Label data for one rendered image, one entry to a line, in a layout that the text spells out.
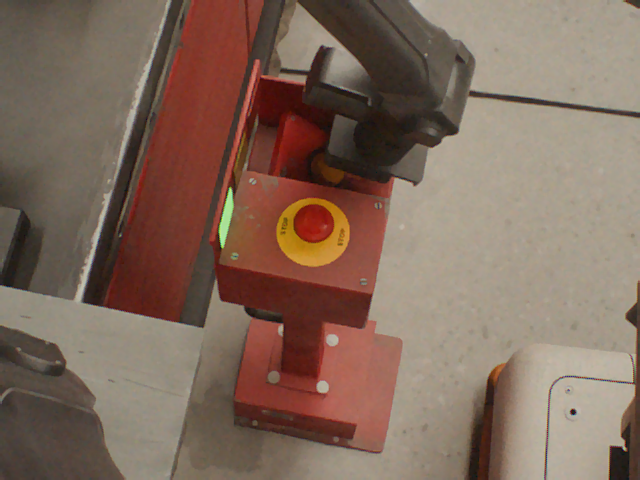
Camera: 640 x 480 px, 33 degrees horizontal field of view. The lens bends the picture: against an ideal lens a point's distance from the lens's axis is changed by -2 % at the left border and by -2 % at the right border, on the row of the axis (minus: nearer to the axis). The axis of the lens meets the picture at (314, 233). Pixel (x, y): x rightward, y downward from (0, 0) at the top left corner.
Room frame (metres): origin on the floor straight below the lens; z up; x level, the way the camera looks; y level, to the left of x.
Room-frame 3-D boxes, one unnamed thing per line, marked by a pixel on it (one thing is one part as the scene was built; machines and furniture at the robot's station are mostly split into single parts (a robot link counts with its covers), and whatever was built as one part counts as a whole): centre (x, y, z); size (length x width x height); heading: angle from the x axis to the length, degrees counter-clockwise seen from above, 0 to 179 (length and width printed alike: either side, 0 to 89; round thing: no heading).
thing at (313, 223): (0.40, 0.00, 0.79); 0.04 x 0.04 x 0.04
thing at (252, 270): (0.45, 0.01, 0.75); 0.20 x 0.16 x 0.18; 172
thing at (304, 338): (0.45, 0.01, 0.39); 0.05 x 0.05 x 0.54; 82
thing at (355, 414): (0.45, -0.02, 0.06); 0.25 x 0.20 x 0.12; 82
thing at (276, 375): (0.45, 0.01, 0.13); 0.10 x 0.10 x 0.01; 82
